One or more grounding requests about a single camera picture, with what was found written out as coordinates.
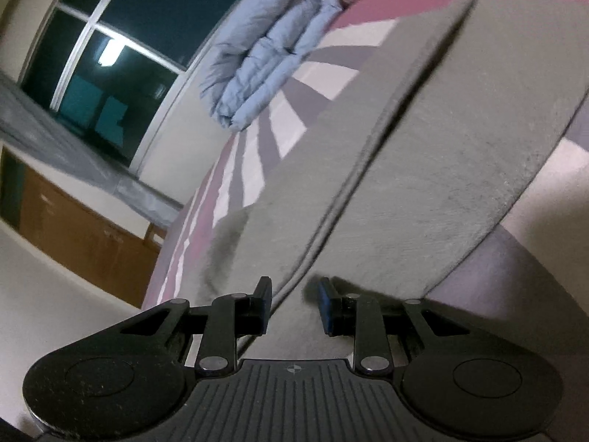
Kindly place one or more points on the folded light blue duvet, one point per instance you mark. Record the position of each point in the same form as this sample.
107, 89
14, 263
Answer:
257, 69

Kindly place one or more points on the grey pants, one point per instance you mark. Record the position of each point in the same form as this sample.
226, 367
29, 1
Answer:
414, 170

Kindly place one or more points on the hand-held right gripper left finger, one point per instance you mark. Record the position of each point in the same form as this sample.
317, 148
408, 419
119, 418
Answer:
263, 301

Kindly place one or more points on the brown wooden door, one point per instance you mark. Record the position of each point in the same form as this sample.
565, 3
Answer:
73, 230

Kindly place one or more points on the light wooden chair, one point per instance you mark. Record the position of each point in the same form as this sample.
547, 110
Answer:
154, 235

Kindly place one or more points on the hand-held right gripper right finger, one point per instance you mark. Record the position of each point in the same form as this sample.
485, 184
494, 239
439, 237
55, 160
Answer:
326, 305

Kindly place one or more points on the white framed window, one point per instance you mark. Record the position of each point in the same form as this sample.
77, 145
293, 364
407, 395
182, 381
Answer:
138, 18

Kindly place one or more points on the grey curtain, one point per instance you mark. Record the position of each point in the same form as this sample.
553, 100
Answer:
69, 147

